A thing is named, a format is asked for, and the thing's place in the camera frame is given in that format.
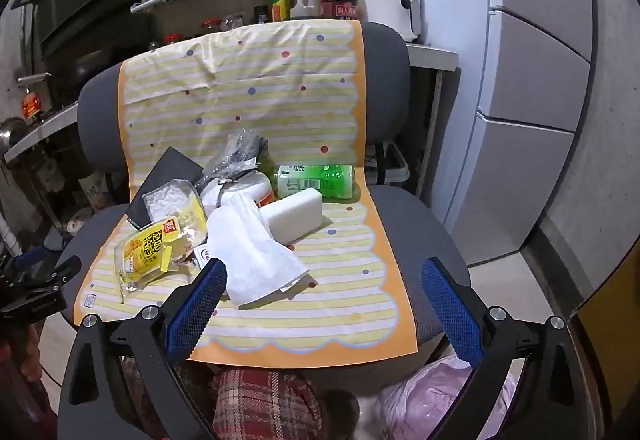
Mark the dark bottle yellow cap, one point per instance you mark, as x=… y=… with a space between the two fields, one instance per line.
x=261 y=10

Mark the clear plastic tray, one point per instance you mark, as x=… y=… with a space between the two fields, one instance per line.
x=170 y=197

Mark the white foam block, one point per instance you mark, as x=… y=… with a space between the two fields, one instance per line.
x=295 y=215

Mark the grey cloth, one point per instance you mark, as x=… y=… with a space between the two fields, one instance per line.
x=245 y=145

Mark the yellow striped dotted mat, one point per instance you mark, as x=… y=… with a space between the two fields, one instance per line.
x=280 y=95

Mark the white side table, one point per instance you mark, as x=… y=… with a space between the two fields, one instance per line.
x=435 y=56

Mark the yellow snack wrapper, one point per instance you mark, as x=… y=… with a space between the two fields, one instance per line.
x=145 y=250

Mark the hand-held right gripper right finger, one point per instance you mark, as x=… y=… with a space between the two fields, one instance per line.
x=450 y=315

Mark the person's plaid pants leg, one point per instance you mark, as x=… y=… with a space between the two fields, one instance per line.
x=270 y=400

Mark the white plastic bin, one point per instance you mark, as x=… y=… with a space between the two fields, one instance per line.
x=392 y=167

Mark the green plastic bottle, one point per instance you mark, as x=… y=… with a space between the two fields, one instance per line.
x=330 y=182

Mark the white disposable bowl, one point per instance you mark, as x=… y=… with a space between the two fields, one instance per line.
x=250 y=182

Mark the white refrigerator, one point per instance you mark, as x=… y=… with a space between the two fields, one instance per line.
x=525 y=70

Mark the black case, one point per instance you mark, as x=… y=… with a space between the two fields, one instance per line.
x=165 y=165

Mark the yellow brown door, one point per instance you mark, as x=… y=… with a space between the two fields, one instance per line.
x=607 y=345

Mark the person's left forearm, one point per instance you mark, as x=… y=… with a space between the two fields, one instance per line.
x=20 y=360

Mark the metal pot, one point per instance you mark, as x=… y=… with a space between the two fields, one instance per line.
x=10 y=132

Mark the pink trash bag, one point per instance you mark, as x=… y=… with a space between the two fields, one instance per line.
x=425 y=400

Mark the white paper tissue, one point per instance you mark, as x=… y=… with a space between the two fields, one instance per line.
x=255 y=260

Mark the small jar red lid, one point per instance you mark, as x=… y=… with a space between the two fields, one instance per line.
x=210 y=26
x=172 y=39

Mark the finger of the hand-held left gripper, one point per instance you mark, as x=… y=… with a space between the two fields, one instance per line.
x=62 y=270

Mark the grey office chair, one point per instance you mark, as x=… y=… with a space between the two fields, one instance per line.
x=385 y=85

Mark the green bottle yellow cap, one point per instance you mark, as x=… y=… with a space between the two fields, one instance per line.
x=281 y=5

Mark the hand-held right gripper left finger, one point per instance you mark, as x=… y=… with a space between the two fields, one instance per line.
x=200 y=305

